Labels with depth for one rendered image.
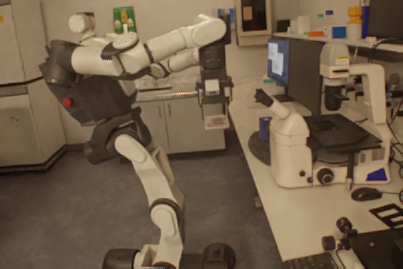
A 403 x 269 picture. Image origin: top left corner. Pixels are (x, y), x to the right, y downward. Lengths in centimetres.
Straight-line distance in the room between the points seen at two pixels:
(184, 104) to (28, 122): 166
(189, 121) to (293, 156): 220
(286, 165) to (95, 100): 77
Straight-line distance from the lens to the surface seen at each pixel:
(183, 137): 340
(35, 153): 379
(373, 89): 136
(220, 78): 105
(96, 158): 142
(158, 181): 138
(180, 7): 381
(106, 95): 125
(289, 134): 121
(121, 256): 170
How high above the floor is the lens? 139
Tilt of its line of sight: 16 degrees down
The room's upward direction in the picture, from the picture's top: 5 degrees counter-clockwise
